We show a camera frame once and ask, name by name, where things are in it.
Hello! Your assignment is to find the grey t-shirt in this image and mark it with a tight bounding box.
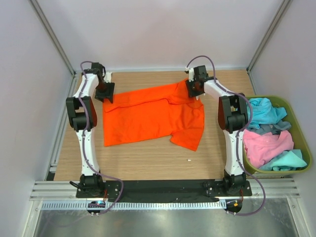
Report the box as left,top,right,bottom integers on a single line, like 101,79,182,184
255,120,292,135

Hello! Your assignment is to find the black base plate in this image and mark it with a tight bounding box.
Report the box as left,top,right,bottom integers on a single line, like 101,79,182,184
70,179,252,203

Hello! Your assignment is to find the orange t-shirt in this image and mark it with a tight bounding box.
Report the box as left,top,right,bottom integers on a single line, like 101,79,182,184
102,81,205,151

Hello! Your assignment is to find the white slotted cable duct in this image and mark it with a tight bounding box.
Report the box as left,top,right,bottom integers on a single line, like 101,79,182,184
41,200,226,211

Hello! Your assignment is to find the pink t-shirt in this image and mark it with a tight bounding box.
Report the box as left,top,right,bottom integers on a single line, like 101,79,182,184
243,130,294,168

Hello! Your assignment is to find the green laundry basket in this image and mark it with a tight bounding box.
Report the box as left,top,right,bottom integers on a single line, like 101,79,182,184
242,95,313,178

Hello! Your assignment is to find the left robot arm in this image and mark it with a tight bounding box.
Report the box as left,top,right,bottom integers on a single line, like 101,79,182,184
66,62,115,198

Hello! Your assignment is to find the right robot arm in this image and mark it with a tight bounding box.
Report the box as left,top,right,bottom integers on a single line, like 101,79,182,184
185,66,248,196

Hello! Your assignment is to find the light blue t-shirt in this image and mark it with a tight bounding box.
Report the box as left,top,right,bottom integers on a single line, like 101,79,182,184
247,97,287,129

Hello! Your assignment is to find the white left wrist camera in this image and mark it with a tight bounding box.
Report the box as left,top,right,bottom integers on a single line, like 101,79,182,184
104,71,112,83

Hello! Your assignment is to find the turquoise t-shirt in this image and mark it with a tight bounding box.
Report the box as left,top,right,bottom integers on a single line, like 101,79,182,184
259,149,307,171

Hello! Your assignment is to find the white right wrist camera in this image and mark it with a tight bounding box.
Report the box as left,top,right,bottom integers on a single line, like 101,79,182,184
185,67,195,82

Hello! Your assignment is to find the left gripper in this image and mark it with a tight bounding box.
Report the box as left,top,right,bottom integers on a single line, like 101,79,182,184
96,81,115,103

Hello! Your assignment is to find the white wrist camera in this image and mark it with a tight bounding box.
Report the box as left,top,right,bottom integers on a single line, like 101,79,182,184
104,71,112,83
185,67,195,82

